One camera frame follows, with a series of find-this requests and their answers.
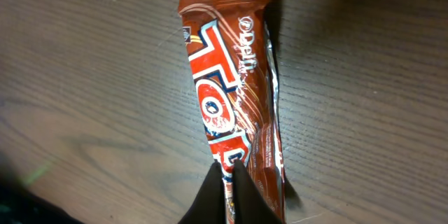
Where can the orange chocolate bar wrapper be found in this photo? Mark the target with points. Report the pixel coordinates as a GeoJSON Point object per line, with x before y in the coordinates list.
{"type": "Point", "coordinates": [232, 64]}

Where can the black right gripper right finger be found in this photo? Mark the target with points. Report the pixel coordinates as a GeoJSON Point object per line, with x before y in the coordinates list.
{"type": "Point", "coordinates": [249, 205]}

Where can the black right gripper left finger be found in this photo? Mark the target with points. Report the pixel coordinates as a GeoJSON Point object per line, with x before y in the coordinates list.
{"type": "Point", "coordinates": [209, 204]}

